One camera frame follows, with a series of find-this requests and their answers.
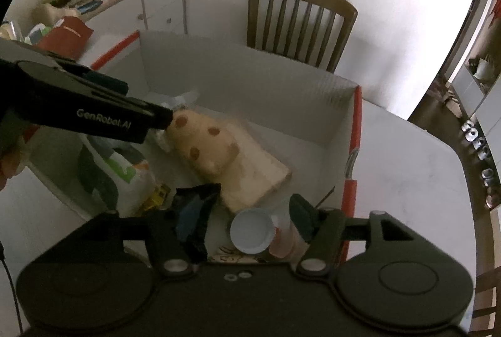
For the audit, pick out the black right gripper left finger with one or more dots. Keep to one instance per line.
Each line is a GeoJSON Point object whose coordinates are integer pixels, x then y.
{"type": "Point", "coordinates": [102, 272]}

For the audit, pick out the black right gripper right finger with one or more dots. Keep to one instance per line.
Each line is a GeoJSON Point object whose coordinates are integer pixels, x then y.
{"type": "Point", "coordinates": [380, 269]}

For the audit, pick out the small pink bottle white cap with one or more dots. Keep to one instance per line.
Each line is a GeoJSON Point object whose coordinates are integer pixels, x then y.
{"type": "Point", "coordinates": [255, 231]}

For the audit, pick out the yellow spotted plush toy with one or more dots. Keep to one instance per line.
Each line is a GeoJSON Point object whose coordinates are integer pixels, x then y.
{"type": "Point", "coordinates": [202, 141]}

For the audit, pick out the left hand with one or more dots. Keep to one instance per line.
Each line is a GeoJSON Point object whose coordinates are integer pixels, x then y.
{"type": "Point", "coordinates": [14, 160]}

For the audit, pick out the dark red paper bag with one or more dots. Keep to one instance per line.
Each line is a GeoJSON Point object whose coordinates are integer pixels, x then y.
{"type": "Point", "coordinates": [67, 38]}

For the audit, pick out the white green product bag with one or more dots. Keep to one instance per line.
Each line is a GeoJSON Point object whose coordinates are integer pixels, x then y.
{"type": "Point", "coordinates": [115, 174]}

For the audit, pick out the white sideboard cabinet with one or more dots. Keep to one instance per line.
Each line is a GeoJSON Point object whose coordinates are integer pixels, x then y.
{"type": "Point", "coordinates": [128, 16]}

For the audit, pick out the white kitchen cabinets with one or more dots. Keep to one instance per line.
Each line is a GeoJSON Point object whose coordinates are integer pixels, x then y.
{"type": "Point", "coordinates": [476, 101]}

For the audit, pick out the red cardboard box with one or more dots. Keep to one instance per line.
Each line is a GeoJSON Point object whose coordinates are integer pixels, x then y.
{"type": "Point", "coordinates": [261, 126]}

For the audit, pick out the wooden chair behind box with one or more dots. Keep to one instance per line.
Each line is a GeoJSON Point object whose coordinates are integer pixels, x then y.
{"type": "Point", "coordinates": [314, 32]}

